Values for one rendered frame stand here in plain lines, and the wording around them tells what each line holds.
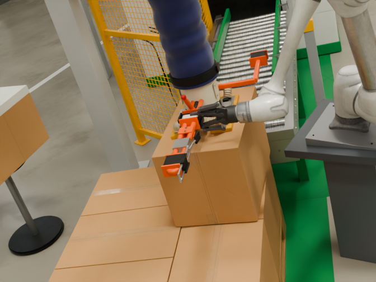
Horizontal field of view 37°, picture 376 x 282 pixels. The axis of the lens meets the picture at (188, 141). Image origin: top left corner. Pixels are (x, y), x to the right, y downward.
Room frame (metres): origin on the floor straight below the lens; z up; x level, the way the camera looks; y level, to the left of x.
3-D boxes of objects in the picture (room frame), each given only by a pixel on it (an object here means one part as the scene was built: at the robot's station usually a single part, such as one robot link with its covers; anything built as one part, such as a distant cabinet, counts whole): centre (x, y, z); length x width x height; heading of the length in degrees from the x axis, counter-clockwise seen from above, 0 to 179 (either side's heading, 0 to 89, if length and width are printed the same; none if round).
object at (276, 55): (4.17, -0.94, 0.60); 1.60 x 0.11 x 0.09; 163
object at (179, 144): (2.00, 0.03, 1.07); 0.07 x 0.07 x 0.04; 72
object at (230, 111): (2.14, -0.19, 1.08); 0.09 x 0.07 x 0.08; 73
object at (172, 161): (1.87, 0.08, 1.08); 0.08 x 0.07 x 0.05; 162
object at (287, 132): (2.79, -0.24, 0.58); 0.70 x 0.03 x 0.06; 73
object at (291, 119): (3.81, -0.90, 0.50); 2.31 x 0.05 x 0.19; 163
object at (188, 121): (2.20, -0.04, 1.08); 0.10 x 0.08 x 0.06; 72
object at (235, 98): (2.41, -0.21, 0.97); 0.34 x 0.10 x 0.05; 162
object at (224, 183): (2.42, -0.12, 0.75); 0.60 x 0.40 x 0.40; 159
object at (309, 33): (3.20, -0.89, 0.50); 0.07 x 0.07 x 1.00; 73
